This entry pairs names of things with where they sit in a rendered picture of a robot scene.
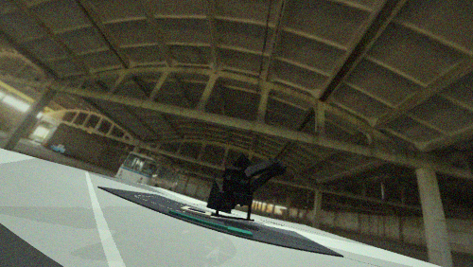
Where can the cream tile with dark square mark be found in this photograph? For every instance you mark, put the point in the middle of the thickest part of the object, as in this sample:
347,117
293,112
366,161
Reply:
196,211

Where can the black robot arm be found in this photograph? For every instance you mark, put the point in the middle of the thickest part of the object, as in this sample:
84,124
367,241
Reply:
272,167

